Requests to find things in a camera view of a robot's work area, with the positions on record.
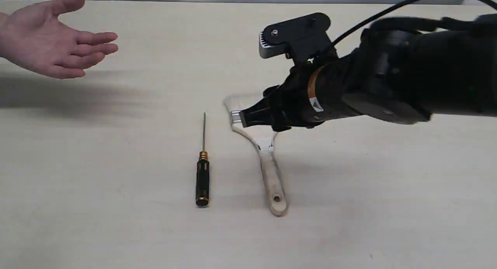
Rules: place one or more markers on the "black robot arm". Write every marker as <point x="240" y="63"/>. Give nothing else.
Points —
<point x="404" y="70"/>

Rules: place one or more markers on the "wooden handle paint brush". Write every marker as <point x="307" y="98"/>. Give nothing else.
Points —
<point x="263" y="139"/>

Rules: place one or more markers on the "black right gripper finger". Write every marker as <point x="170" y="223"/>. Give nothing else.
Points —
<point x="258" y="114"/>

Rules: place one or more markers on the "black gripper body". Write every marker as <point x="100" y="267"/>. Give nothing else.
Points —
<point x="309" y="97"/>

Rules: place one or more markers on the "black gold screwdriver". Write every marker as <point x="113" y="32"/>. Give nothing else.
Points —
<point x="203" y="172"/>

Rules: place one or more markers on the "open human hand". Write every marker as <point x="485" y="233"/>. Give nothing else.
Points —
<point x="34" y="39"/>

